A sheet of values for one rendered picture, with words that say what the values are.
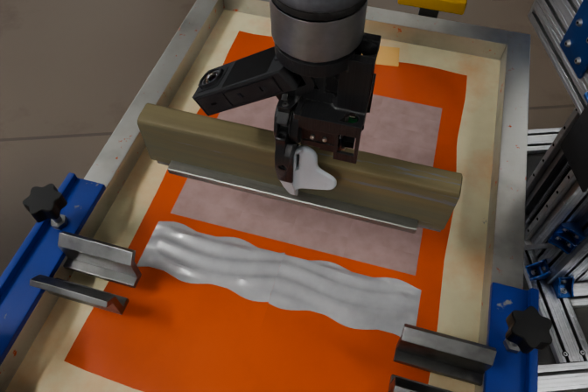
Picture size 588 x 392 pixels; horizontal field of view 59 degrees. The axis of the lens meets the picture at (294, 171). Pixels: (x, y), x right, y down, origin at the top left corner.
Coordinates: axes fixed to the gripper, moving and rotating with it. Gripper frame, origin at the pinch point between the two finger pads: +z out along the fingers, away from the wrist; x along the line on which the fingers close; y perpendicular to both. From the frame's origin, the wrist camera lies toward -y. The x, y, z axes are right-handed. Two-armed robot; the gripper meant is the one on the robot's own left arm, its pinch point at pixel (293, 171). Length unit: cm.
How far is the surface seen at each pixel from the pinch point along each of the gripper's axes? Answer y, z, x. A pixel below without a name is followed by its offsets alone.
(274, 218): -3.2, 13.6, 1.0
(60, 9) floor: -155, 108, 136
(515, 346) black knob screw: 27.6, 8.1, -10.2
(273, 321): 1.0, 13.6, -12.9
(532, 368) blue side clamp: 29.4, 8.3, -12.1
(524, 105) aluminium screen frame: 28.3, 10.3, 28.4
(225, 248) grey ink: -7.8, 12.8, -5.6
